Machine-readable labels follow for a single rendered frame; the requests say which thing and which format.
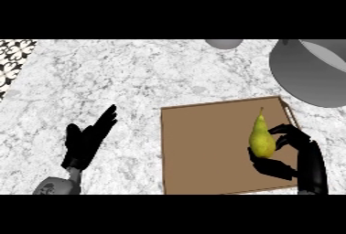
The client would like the brown wooden tray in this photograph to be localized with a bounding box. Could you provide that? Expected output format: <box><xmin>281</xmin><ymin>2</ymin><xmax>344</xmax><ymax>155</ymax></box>
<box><xmin>159</xmin><ymin>95</ymin><xmax>301</xmax><ymax>196</ymax></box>

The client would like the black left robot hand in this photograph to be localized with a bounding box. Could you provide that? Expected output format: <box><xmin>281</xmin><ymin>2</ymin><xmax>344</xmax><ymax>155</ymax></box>
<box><xmin>59</xmin><ymin>103</ymin><xmax>118</xmax><ymax>172</ymax></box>

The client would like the yellow-green pear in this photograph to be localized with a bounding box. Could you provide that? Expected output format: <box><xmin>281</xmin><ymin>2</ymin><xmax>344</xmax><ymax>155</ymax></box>
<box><xmin>248</xmin><ymin>106</ymin><xmax>276</xmax><ymax>159</ymax></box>

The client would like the grey metal pot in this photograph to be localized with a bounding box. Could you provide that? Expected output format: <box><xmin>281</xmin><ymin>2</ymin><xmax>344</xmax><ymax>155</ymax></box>
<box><xmin>267</xmin><ymin>39</ymin><xmax>346</xmax><ymax>109</ymax></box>

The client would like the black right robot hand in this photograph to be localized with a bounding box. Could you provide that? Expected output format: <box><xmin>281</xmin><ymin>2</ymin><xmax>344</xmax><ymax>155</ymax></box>
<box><xmin>245</xmin><ymin>122</ymin><xmax>329</xmax><ymax>195</ymax></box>

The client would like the grey round object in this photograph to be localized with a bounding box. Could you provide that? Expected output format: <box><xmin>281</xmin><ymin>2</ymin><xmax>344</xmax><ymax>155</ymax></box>
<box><xmin>204</xmin><ymin>39</ymin><xmax>244</xmax><ymax>50</ymax></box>

